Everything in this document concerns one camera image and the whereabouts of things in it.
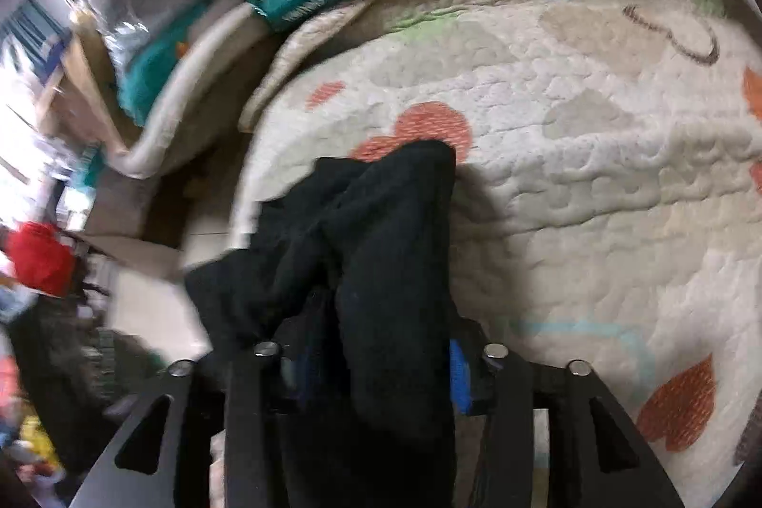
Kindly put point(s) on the beige padded cushion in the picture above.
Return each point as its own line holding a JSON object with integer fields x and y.
{"x": 196, "y": 91}

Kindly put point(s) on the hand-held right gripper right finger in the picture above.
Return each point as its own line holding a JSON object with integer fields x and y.
{"x": 461, "y": 377}

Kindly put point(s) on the printed quilted blanket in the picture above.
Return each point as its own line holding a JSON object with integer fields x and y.
{"x": 595, "y": 157}

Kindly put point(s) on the red cloth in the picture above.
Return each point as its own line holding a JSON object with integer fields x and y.
{"x": 39, "y": 258}

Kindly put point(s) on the black pants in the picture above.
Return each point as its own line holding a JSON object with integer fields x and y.
{"x": 387, "y": 276}

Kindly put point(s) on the teal cloth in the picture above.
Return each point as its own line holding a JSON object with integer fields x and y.
{"x": 149, "y": 73}

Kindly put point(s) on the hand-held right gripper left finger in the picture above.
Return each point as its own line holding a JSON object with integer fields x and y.
{"x": 253, "y": 407}

